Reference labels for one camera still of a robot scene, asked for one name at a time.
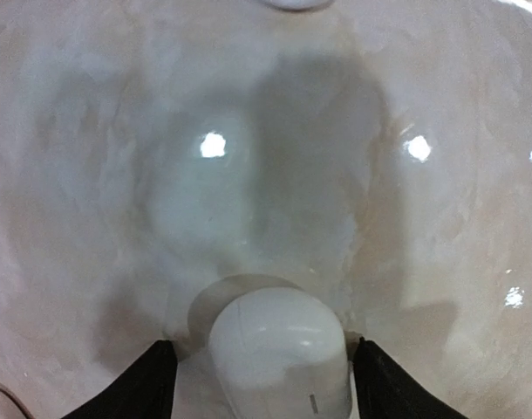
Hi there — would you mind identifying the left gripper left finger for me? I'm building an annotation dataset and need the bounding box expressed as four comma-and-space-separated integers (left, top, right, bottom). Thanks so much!
66, 340, 178, 419

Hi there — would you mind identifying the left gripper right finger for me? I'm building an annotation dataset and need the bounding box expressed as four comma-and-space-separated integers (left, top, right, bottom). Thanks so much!
352, 338, 466, 419

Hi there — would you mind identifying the white charging case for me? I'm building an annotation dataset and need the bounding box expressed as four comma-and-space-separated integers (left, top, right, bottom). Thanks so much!
261, 0, 333, 11
208, 287, 352, 418

